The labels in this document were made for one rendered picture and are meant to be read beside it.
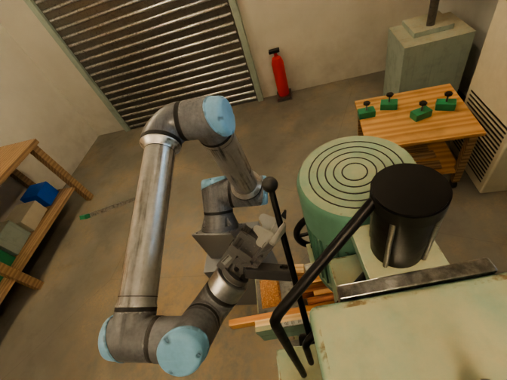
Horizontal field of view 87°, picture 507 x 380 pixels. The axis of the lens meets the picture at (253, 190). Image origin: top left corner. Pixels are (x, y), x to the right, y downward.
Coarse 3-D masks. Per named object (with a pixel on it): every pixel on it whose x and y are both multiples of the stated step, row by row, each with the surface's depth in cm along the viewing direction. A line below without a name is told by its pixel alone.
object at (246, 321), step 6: (306, 306) 83; (312, 306) 83; (270, 312) 85; (288, 312) 83; (294, 312) 83; (240, 318) 86; (246, 318) 86; (252, 318) 85; (258, 318) 85; (264, 318) 84; (234, 324) 86; (240, 324) 85; (246, 324) 86; (252, 324) 86
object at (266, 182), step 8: (264, 184) 56; (272, 184) 55; (272, 192) 56; (272, 200) 57; (280, 216) 57; (280, 224) 57; (288, 248) 58; (288, 256) 58; (288, 264) 58; (296, 272) 58; (296, 280) 58; (304, 304) 59; (304, 312) 59; (304, 320) 59; (304, 328) 60; (304, 336) 60
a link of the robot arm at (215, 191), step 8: (224, 176) 133; (208, 184) 130; (216, 184) 130; (224, 184) 131; (208, 192) 130; (216, 192) 130; (224, 192) 129; (208, 200) 131; (216, 200) 130; (224, 200) 130; (208, 208) 132; (216, 208) 131; (224, 208) 132; (232, 208) 138
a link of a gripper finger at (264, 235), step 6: (258, 228) 57; (264, 228) 57; (282, 228) 55; (258, 234) 58; (264, 234) 57; (270, 234) 57; (276, 234) 56; (282, 234) 56; (258, 240) 59; (264, 240) 58; (270, 240) 56; (276, 240) 56; (264, 246) 59
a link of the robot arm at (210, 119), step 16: (208, 96) 75; (176, 112) 74; (192, 112) 73; (208, 112) 72; (224, 112) 75; (176, 128) 75; (192, 128) 75; (208, 128) 74; (224, 128) 74; (208, 144) 81; (224, 144) 83; (224, 160) 91; (240, 160) 97; (240, 176) 105; (256, 176) 124; (240, 192) 121; (256, 192) 123
